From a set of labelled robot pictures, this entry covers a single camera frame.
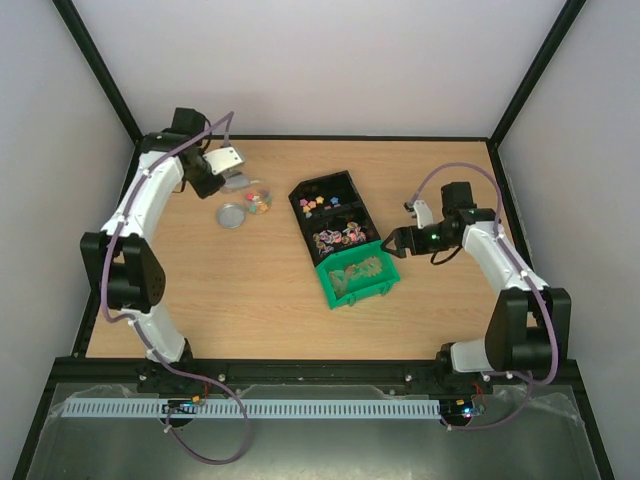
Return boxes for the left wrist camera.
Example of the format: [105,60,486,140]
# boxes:
[204,146,245,175]

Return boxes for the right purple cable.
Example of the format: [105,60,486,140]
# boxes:
[409,163,560,432]

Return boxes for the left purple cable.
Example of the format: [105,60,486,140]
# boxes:
[99,112,251,464]

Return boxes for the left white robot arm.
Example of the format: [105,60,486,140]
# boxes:
[80,109,234,364]

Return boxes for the metal scoop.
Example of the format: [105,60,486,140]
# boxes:
[221,170,250,194]

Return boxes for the clear plastic jar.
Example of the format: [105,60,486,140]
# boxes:
[242,180,272,215]

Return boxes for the light blue slotted duct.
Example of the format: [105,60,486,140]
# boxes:
[61,398,441,420]

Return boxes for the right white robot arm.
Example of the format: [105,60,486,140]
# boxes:
[381,182,571,392]

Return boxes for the round metal lid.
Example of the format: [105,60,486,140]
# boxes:
[216,202,247,229]

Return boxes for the purple cable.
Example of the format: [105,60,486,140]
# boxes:
[99,112,251,464]
[409,163,560,432]

